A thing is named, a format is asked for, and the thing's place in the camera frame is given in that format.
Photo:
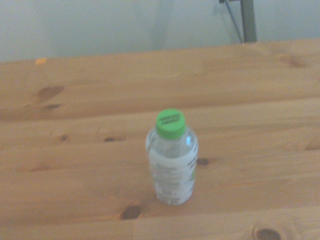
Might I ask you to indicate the black camera stand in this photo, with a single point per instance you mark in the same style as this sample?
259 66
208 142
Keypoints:
248 20

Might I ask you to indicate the water bottle with green cap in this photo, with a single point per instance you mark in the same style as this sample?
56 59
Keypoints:
172 160

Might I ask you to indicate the small orange tape piece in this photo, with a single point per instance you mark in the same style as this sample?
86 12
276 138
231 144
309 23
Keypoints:
40 61

